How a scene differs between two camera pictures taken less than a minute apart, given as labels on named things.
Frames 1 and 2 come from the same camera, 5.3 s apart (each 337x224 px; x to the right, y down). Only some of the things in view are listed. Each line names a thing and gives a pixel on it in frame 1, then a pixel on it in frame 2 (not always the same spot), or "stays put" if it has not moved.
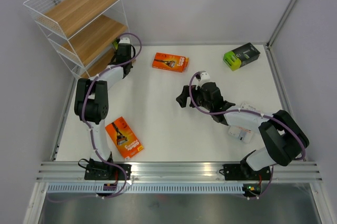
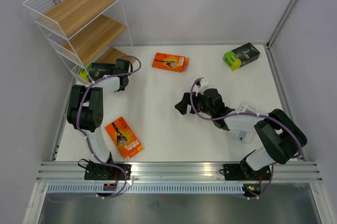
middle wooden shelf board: (95, 39) stays put
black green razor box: (241, 56) stays put
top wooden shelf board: (76, 11) stays put
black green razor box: (115, 44) → (94, 71)
